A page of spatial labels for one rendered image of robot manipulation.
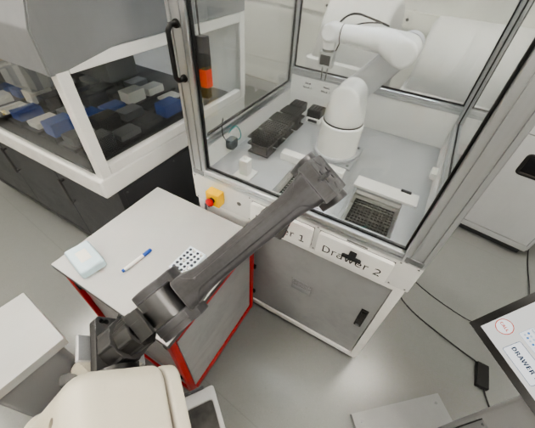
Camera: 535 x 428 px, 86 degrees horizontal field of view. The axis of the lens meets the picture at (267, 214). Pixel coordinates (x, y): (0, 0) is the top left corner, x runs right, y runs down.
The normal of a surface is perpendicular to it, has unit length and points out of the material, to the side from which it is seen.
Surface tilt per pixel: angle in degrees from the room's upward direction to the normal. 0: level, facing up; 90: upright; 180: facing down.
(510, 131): 90
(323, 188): 49
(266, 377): 0
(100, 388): 42
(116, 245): 0
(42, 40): 90
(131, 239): 0
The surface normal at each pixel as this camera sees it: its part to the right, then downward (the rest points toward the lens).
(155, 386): 0.65, -0.70
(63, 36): 0.87, 0.38
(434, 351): 0.05, -0.71
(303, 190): -0.11, 0.05
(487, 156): -0.50, 0.59
